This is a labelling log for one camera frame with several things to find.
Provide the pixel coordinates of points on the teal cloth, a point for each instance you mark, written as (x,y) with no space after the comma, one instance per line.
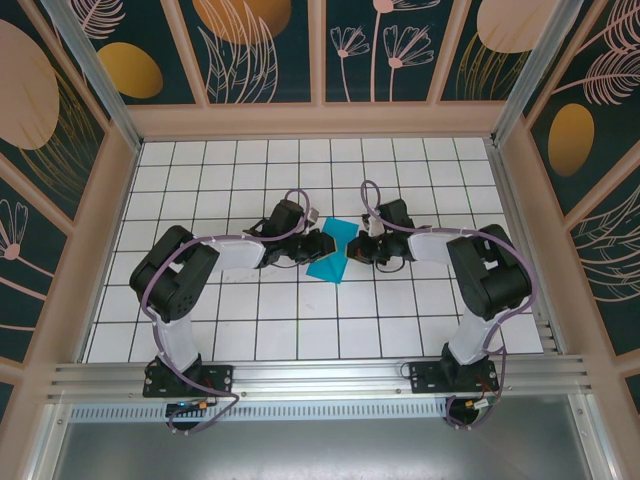
(327,272)

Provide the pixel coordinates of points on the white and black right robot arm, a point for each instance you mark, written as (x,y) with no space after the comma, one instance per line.
(472,335)

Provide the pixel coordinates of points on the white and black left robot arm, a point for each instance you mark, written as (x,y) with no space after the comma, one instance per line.
(175,345)

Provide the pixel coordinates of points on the small circuit board yellow connector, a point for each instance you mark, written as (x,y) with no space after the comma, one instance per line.
(192,406)
(482,404)

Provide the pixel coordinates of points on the grey metal shelf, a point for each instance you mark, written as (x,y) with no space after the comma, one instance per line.
(320,450)

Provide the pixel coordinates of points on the aluminium mounting rail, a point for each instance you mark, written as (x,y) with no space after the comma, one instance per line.
(320,377)

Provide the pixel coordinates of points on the aluminium side rail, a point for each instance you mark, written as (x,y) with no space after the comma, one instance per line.
(525,250)

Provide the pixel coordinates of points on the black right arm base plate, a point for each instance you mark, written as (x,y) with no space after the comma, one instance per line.
(425,377)

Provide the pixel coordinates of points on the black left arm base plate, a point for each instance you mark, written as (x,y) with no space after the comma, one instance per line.
(217,380)

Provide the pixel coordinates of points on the aluminium corner post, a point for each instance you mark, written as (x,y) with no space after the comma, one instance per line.
(95,75)
(535,65)

